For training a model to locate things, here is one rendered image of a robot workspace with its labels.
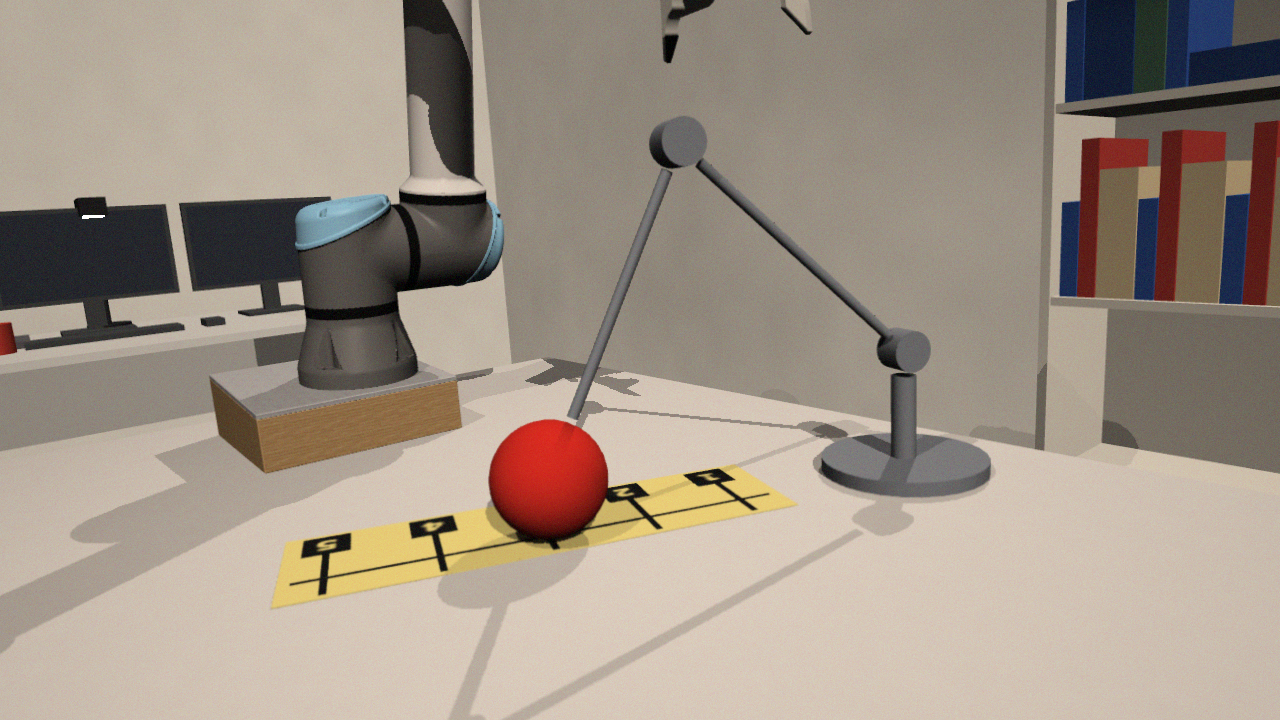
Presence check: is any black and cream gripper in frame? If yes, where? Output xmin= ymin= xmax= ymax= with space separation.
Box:
xmin=660 ymin=0 xmax=813 ymax=63

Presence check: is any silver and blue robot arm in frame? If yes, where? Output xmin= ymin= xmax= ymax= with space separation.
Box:
xmin=294 ymin=0 xmax=504 ymax=389

